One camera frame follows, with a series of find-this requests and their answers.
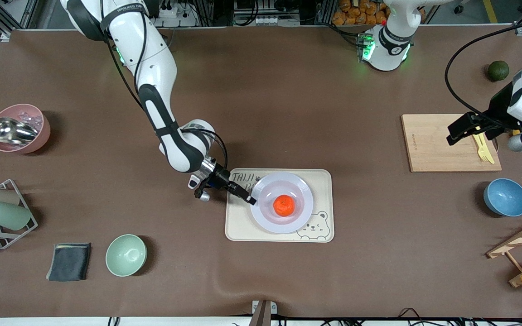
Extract orange fruit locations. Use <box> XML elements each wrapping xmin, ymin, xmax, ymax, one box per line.
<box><xmin>273</xmin><ymin>195</ymin><xmax>295</xmax><ymax>217</ymax></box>

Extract lavender round plate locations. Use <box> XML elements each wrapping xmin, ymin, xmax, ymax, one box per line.
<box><xmin>250</xmin><ymin>172</ymin><xmax>314</xmax><ymax>235</ymax></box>

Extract yellow plastic fork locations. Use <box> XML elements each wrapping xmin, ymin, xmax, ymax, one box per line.
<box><xmin>472</xmin><ymin>132</ymin><xmax>491</xmax><ymax>163</ymax></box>

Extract cream bear print tray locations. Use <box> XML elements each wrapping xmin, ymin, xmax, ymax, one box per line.
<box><xmin>225</xmin><ymin>168</ymin><xmax>335</xmax><ymax>243</ymax></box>

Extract yellow plastic knife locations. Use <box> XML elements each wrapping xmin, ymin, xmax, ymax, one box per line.
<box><xmin>478</xmin><ymin>134</ymin><xmax>496</xmax><ymax>165</ymax></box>

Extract dark green lime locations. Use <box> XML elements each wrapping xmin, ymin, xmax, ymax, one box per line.
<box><xmin>488</xmin><ymin>60</ymin><xmax>510</xmax><ymax>82</ymax></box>

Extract wooden cutting board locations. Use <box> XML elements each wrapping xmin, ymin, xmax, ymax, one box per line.
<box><xmin>401</xmin><ymin>114</ymin><xmax>503</xmax><ymax>173</ymax></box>

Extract blue bowl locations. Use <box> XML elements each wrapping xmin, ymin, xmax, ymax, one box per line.
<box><xmin>483</xmin><ymin>178</ymin><xmax>522</xmax><ymax>217</ymax></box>

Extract metal table clamp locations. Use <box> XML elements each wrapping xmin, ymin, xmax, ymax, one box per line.
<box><xmin>251</xmin><ymin>300</ymin><xmax>278</xmax><ymax>326</ymax></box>

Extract wooden mug rack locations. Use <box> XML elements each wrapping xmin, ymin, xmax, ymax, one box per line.
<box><xmin>486</xmin><ymin>213</ymin><xmax>522</xmax><ymax>288</ymax></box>

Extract mint green bowl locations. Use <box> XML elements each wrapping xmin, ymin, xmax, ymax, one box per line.
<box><xmin>105</xmin><ymin>234</ymin><xmax>148</xmax><ymax>277</ymax></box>

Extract brown table mat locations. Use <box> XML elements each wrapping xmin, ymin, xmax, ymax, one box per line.
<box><xmin>0</xmin><ymin>25</ymin><xmax>522</xmax><ymax>318</ymax></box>

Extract bag of bread rolls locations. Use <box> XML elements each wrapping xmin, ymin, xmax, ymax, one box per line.
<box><xmin>332</xmin><ymin>0</ymin><xmax>388</xmax><ymax>26</ymax></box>

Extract white power strip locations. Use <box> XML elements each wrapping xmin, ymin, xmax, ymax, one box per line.
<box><xmin>159</xmin><ymin>0</ymin><xmax>198</xmax><ymax>28</ymax></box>

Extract dark grey folded cloth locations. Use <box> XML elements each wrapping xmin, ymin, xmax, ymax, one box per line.
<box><xmin>46</xmin><ymin>243</ymin><xmax>92</xmax><ymax>282</ymax></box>

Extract pink bowl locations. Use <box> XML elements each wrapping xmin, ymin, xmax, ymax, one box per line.
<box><xmin>0</xmin><ymin>104</ymin><xmax>51</xmax><ymax>154</ymax></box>

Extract clear ice cubes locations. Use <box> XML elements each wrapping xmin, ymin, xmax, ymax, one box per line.
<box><xmin>14</xmin><ymin>111</ymin><xmax>45</xmax><ymax>134</ymax></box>

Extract metal scoop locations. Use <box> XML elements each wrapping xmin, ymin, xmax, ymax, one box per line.
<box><xmin>0</xmin><ymin>117</ymin><xmax>39</xmax><ymax>145</ymax></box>

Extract mint green cup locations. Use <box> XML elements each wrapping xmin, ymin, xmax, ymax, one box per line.
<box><xmin>0</xmin><ymin>201</ymin><xmax>32</xmax><ymax>231</ymax></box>

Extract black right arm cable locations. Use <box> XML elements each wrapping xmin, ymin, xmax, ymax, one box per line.
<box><xmin>99</xmin><ymin>0</ymin><xmax>229</xmax><ymax>172</ymax></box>

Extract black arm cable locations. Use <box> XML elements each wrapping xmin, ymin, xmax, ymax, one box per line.
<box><xmin>99</xmin><ymin>0</ymin><xmax>229</xmax><ymax>172</ymax></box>
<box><xmin>445</xmin><ymin>20</ymin><xmax>522</xmax><ymax>123</ymax></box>

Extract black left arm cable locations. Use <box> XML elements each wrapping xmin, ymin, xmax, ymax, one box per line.
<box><xmin>445</xmin><ymin>20</ymin><xmax>522</xmax><ymax>123</ymax></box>

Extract grey wire cup rack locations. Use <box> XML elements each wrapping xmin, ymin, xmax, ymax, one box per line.
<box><xmin>0</xmin><ymin>179</ymin><xmax>39</xmax><ymax>250</ymax></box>

